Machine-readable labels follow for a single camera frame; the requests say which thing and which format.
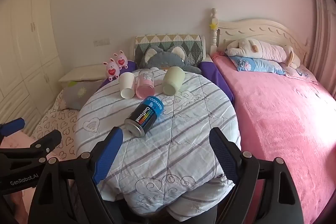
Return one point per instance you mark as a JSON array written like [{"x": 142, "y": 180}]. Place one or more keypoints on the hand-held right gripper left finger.
[{"x": 107, "y": 153}]

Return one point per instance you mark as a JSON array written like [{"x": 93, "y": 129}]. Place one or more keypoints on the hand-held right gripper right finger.
[{"x": 223, "y": 153}]

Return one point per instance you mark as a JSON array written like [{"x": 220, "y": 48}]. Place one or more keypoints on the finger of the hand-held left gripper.
[
  {"x": 50, "y": 138},
  {"x": 13, "y": 127}
]

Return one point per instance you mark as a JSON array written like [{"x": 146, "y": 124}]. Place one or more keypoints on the white paper cup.
[{"x": 127, "y": 85}]

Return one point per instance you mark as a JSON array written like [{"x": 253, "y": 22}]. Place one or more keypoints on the pale green cup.
[{"x": 173, "y": 79}]

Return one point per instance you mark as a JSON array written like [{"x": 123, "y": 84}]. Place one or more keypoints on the heart print bed sheet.
[{"x": 57, "y": 121}]

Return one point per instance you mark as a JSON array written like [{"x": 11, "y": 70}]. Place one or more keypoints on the striped white quilt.
[{"x": 170, "y": 161}]

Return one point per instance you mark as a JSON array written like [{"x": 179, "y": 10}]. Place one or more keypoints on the grey flower pillow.
[{"x": 78, "y": 94}]

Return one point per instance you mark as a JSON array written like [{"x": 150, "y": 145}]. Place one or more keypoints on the blue and black can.
[{"x": 145, "y": 115}]

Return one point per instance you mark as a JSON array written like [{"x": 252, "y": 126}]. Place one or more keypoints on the pink fleece blanket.
[{"x": 275, "y": 113}]

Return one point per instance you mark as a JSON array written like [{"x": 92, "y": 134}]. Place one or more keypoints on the cream pillow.
[{"x": 81, "y": 73}]

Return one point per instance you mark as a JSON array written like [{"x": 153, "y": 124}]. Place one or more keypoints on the pink bunny toy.
[
  {"x": 111, "y": 70},
  {"x": 121, "y": 60}
]

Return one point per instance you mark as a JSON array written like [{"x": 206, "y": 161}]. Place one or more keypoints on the cream wardrobe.
[{"x": 26, "y": 43}]

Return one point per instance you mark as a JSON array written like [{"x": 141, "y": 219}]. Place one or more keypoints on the blue printed pillow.
[{"x": 257, "y": 64}]

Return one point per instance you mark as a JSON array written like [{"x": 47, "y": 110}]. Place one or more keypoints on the grey cat plush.
[{"x": 160, "y": 58}]

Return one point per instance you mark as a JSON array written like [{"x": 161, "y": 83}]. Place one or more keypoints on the white plush dog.
[{"x": 262, "y": 52}]

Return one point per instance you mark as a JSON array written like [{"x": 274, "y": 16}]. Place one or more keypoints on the diamond patterned cushion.
[{"x": 189, "y": 48}]

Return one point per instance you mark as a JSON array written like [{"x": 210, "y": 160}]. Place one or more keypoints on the white printed pillow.
[{"x": 302, "y": 74}]

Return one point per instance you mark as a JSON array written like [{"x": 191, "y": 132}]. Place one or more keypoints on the cream wooden headboard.
[{"x": 252, "y": 29}]

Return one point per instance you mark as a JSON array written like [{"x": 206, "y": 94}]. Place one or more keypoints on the yellow star ornament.
[{"x": 213, "y": 26}]

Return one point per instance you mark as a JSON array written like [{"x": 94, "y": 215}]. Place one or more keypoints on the white wall socket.
[{"x": 101, "y": 42}]

